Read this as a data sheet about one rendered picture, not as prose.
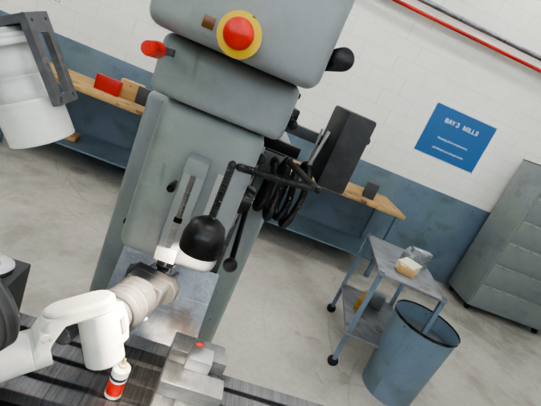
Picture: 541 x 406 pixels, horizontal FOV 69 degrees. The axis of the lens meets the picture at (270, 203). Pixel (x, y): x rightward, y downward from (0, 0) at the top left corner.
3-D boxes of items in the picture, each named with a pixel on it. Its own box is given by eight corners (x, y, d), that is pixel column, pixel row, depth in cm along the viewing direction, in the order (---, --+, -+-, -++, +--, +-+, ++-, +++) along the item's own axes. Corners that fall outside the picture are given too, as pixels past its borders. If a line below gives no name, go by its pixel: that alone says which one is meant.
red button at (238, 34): (247, 55, 50) (258, 23, 49) (217, 42, 49) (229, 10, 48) (247, 55, 53) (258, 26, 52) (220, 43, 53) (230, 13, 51)
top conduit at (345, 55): (348, 76, 59) (359, 52, 58) (323, 64, 58) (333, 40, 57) (311, 72, 101) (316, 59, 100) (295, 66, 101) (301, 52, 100)
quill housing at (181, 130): (211, 282, 81) (270, 137, 71) (112, 247, 78) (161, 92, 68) (220, 242, 99) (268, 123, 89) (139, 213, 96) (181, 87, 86)
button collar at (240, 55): (252, 66, 53) (268, 21, 52) (210, 47, 52) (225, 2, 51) (252, 66, 55) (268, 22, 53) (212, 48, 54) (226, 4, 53)
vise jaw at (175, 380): (216, 412, 92) (222, 399, 91) (154, 393, 90) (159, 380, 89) (219, 392, 98) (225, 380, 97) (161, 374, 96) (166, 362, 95)
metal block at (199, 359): (203, 383, 97) (212, 365, 95) (180, 376, 96) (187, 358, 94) (206, 369, 102) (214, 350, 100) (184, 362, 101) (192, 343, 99)
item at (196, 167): (172, 265, 75) (209, 165, 69) (152, 258, 74) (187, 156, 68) (176, 255, 79) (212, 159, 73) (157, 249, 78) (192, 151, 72)
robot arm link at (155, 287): (186, 275, 85) (161, 300, 74) (172, 312, 88) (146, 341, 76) (135, 250, 86) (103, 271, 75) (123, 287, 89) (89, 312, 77)
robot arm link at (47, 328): (118, 297, 66) (25, 325, 59) (126, 345, 68) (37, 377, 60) (110, 285, 71) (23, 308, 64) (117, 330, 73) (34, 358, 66)
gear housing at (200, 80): (282, 144, 68) (305, 89, 66) (146, 89, 65) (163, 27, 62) (274, 120, 100) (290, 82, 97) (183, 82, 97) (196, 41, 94)
